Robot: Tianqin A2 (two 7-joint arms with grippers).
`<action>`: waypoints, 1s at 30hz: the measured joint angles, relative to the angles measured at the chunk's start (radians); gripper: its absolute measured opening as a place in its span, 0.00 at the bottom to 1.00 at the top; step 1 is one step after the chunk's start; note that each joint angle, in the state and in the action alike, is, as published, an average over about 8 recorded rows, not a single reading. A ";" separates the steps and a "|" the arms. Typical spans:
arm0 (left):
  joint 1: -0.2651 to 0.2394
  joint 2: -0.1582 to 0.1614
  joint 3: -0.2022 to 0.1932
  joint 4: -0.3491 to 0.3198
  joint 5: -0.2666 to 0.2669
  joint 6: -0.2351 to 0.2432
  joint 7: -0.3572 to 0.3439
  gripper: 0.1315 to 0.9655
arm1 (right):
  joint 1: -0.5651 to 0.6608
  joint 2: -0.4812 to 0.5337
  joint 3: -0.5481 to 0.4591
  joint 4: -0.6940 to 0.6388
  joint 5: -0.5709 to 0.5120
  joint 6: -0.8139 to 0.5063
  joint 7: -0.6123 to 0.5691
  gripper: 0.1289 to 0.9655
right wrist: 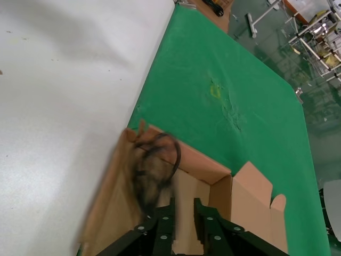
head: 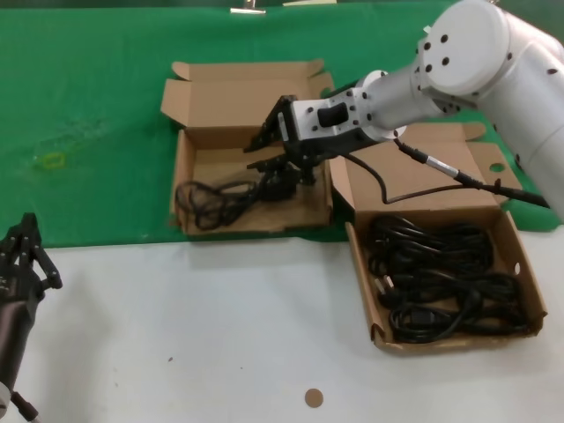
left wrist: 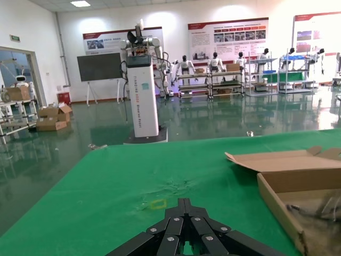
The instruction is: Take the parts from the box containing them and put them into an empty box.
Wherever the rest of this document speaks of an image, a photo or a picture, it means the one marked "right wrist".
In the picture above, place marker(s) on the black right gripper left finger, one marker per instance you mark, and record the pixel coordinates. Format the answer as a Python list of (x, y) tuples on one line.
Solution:
[(160, 229)]

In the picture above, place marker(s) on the green table cloth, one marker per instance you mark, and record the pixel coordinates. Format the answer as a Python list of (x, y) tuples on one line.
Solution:
[(213, 53)]

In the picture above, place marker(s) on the cardboard box beside table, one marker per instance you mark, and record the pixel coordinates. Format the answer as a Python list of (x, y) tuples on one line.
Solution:
[(213, 18)]

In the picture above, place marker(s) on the empty open cardboard box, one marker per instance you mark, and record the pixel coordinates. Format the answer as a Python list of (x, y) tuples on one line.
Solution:
[(253, 192)]

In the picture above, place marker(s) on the metal cloth clip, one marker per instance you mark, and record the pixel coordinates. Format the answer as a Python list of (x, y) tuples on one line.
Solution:
[(183, 4), (298, 92)]

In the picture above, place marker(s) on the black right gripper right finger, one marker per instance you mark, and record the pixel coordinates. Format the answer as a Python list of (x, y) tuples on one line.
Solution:
[(213, 234)]

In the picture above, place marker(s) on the white pipe rack with yellow items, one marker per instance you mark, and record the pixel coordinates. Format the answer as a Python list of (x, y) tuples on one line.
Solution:
[(314, 53)]

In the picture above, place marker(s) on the white floor stand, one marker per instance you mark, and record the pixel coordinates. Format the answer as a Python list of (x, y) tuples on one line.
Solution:
[(252, 26)]

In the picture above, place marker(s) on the white tower robot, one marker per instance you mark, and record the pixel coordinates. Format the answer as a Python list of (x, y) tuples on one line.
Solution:
[(334, 202)]

